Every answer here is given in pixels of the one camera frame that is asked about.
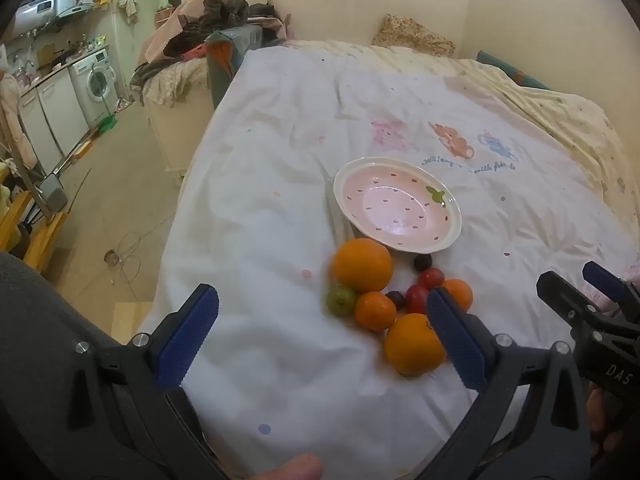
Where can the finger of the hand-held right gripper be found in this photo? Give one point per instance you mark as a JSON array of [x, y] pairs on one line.
[[567, 297], [602, 275]]

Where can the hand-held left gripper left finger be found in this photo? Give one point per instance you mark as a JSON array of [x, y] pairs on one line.
[[187, 340]]

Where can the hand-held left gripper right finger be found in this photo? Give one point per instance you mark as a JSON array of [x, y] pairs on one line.
[[456, 345]]

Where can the large orange with stem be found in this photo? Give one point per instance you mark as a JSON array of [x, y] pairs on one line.
[[412, 347]]

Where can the small oval orange kumquat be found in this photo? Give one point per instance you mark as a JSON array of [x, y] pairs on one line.
[[461, 294]]

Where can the small round tangerine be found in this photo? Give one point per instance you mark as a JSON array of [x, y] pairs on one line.
[[375, 311]]

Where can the large smooth orange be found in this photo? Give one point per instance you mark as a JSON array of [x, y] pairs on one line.
[[362, 265]]

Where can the green round fruit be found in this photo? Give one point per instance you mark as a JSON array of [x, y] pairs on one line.
[[341, 301]]

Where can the pink strawberry-pattern plate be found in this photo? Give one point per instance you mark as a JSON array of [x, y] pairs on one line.
[[395, 205]]

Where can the person's right hand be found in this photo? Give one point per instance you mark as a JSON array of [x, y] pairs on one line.
[[600, 412]]

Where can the person's left hand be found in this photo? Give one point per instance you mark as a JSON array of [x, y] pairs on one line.
[[292, 467]]

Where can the red cherry tomato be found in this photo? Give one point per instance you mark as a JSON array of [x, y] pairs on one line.
[[431, 277], [416, 300]]

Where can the dark blue grape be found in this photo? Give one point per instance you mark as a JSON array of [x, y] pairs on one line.
[[395, 299]]

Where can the dark purple grape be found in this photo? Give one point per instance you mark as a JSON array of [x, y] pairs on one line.
[[423, 262]]

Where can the white cartoon-print blanket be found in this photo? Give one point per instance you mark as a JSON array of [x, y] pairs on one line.
[[280, 185]]

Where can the yellow wooden stool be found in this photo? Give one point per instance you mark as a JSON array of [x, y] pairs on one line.
[[30, 230]]

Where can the teal pillow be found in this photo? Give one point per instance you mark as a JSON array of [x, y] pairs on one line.
[[505, 70]]

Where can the green dustpan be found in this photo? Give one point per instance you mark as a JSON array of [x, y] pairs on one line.
[[107, 124]]

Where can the white kitchen cabinet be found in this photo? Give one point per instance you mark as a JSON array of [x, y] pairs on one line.
[[50, 115]]

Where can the white washing machine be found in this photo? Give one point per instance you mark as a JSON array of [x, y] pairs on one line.
[[95, 82]]

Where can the pink hanging cloth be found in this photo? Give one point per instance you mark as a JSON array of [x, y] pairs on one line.
[[15, 120]]

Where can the brown floral pillow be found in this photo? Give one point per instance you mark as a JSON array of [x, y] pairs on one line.
[[412, 35]]

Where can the pile of dark clothes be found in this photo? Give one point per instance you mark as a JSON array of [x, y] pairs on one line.
[[225, 15]]

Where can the hanging beige cloth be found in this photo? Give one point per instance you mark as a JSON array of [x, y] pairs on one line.
[[129, 5]]

